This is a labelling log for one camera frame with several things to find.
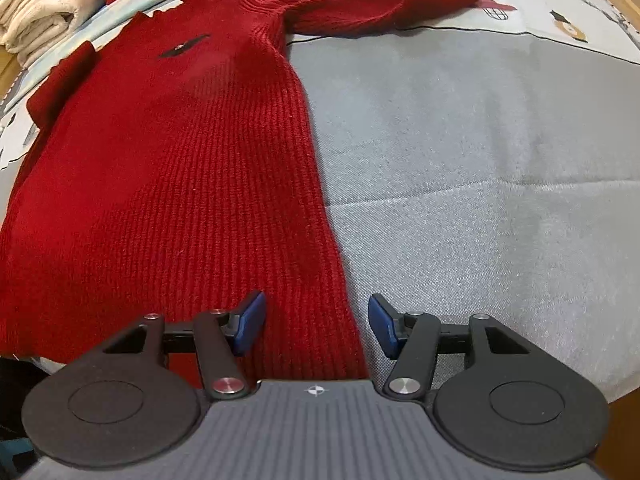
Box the stack of folded cream clothes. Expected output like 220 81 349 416
0 0 108 68

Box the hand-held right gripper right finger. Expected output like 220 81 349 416
368 293 534 402

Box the red knit sweater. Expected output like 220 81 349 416
0 0 482 382

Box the grey printed bed sheet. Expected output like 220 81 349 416
0 0 640 406

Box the person's dark clothing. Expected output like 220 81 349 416
0 354 53 461

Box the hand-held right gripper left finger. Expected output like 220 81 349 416
99 290 267 402

